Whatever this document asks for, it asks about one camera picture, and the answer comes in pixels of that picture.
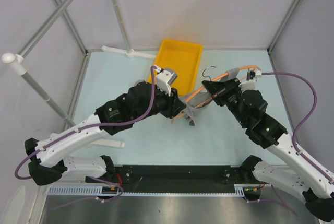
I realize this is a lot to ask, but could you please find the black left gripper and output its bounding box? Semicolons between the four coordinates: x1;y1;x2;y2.
133;84;186;123

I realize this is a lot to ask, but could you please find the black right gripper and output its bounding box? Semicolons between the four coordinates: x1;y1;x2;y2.
202;77;248;127

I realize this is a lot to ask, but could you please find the orange wire hanger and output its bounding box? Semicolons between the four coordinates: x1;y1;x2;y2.
171;65;262;126

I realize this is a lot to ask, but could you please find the grey tank top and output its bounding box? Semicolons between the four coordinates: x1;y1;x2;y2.
172;68;240;126

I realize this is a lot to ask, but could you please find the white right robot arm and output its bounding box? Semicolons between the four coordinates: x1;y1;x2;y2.
202;78;333;222

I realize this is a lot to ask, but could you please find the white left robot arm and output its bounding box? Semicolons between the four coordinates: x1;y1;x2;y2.
25;81;186;185

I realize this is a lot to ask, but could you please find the yellow plastic tray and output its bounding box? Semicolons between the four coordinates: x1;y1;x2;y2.
154;39;204;96

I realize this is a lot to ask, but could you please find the white clothes rack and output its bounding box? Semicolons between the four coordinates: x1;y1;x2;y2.
1;0;158;149

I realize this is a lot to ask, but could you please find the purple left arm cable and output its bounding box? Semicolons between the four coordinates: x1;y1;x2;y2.
14;65;164;205

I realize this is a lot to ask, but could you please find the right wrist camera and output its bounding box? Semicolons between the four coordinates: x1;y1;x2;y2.
240;70;262;93

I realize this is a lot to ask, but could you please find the white slotted cable duct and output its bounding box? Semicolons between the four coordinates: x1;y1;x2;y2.
48;184;247;198

